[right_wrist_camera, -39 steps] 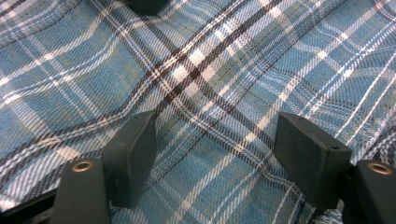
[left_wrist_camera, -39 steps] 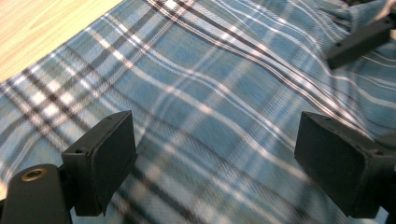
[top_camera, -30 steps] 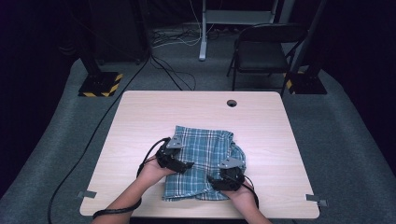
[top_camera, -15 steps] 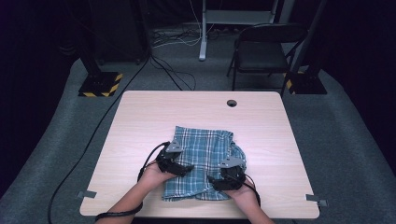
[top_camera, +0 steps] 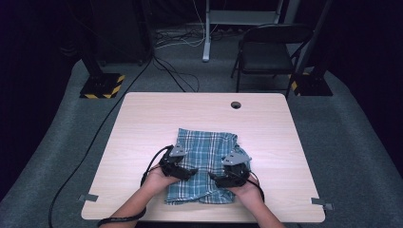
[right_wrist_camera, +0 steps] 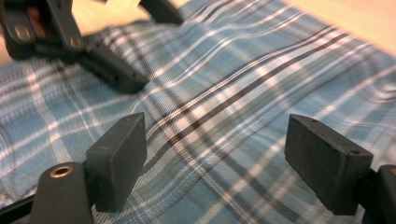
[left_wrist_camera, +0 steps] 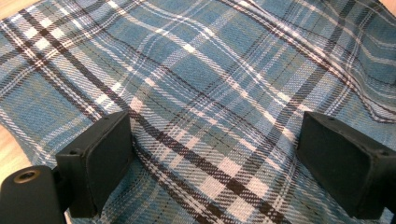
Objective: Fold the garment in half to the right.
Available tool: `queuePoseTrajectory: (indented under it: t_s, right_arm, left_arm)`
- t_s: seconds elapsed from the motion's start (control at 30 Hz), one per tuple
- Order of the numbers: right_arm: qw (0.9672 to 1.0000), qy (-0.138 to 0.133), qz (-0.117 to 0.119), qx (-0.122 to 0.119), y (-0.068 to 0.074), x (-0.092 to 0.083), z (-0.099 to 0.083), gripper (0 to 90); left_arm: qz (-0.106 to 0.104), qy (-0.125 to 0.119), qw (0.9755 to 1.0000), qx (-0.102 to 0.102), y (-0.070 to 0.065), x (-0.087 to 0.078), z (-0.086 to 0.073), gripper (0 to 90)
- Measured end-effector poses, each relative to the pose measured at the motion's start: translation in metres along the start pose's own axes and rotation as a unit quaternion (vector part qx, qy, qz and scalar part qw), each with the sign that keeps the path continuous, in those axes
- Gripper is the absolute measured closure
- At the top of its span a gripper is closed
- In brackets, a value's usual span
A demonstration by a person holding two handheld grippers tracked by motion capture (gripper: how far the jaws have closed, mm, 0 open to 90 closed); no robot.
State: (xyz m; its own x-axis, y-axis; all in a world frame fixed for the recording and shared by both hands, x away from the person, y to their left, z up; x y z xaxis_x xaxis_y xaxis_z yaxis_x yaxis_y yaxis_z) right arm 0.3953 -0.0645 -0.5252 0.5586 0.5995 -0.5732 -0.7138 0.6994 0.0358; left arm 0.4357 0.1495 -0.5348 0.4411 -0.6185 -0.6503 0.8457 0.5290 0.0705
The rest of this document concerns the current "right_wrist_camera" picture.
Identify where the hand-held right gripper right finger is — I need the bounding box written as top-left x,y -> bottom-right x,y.
283,113 -> 375,217

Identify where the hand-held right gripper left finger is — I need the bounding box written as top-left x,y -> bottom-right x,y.
85,112 -> 149,214

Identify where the blue plaid shirt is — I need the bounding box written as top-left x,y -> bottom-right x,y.
0,0 -> 396,224

